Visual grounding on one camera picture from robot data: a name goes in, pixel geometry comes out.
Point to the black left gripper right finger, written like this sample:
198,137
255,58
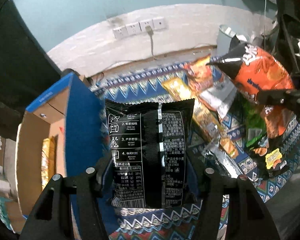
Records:
248,216

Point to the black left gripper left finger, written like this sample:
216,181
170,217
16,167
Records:
75,207

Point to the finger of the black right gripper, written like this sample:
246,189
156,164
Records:
287,98

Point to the green pea snack bag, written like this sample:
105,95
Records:
255,127

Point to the orange black chip bag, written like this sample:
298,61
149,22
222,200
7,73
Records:
251,69

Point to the orange white snack bag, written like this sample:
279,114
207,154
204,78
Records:
219,97

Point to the red orange fries bag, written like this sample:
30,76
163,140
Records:
199,74

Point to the silver foil snack bag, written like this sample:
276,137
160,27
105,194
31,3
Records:
226,166

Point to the black cartoon snack bag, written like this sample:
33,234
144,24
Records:
267,153

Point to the patterned blue table cloth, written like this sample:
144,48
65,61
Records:
145,85

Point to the yellow snack inside box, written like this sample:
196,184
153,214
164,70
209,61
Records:
48,160

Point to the small yellow snack pack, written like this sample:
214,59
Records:
228,146

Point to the blue cardboard box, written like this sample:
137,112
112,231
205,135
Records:
69,112

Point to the pale blue waste bin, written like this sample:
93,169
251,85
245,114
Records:
225,35

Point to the white wall socket strip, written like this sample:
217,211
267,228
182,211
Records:
136,28

